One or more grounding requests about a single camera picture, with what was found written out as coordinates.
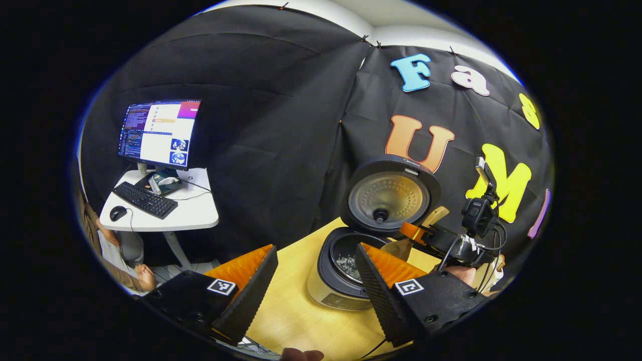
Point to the black computer mouse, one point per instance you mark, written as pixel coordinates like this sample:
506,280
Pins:
118,213

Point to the white side table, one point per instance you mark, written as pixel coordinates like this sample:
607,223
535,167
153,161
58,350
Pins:
195,213

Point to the black keyboard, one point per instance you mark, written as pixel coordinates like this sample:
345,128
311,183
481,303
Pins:
145,199

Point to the computer monitor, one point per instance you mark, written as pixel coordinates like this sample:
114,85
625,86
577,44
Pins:
160,133

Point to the small green white device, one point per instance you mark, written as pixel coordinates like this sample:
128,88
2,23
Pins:
165,181

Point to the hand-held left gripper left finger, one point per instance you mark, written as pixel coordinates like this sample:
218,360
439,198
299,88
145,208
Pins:
248,306

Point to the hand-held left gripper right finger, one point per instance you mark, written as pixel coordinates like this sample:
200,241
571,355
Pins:
381,303

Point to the black and beige rice cooker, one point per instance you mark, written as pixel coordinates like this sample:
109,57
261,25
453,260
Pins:
386,195

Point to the black backdrop cloth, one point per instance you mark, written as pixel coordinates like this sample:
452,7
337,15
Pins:
276,125

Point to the wooden spoon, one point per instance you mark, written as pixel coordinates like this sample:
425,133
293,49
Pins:
434,216

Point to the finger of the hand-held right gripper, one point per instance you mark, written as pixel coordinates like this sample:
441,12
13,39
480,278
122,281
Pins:
414,233

